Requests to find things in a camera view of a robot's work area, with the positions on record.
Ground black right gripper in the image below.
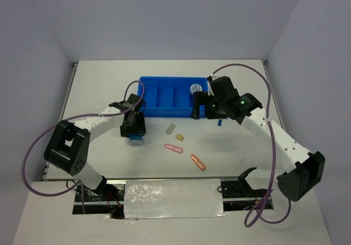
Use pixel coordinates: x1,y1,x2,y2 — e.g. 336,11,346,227
190,91,227,119

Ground blue jar sideways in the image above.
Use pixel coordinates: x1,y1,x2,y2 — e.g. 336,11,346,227
129,134,143,146

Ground blue jar patterned lid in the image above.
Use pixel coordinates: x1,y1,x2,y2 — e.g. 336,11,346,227
190,83,203,96

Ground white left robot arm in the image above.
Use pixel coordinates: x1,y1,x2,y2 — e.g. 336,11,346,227
44,94,146,201

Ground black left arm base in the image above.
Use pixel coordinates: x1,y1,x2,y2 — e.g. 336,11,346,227
96,183,124,219

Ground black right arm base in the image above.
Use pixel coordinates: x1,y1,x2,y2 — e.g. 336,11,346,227
217,167,267,199

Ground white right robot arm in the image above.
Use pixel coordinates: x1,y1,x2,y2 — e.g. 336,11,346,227
190,76,325,202

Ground grey eraser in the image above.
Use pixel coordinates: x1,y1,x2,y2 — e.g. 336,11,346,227
166,123,176,134

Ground yellow eraser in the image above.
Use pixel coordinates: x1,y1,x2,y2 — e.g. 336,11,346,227
175,134,184,141

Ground blue compartment tray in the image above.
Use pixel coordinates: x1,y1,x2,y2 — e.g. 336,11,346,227
137,76,208,118

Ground pink clear case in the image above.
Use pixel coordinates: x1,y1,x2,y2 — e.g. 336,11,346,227
164,144,183,153

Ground orange clear case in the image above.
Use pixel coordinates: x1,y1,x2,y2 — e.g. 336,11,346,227
190,154,206,171

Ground silver foil sheet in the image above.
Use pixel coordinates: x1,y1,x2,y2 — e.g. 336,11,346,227
123,179,225,219

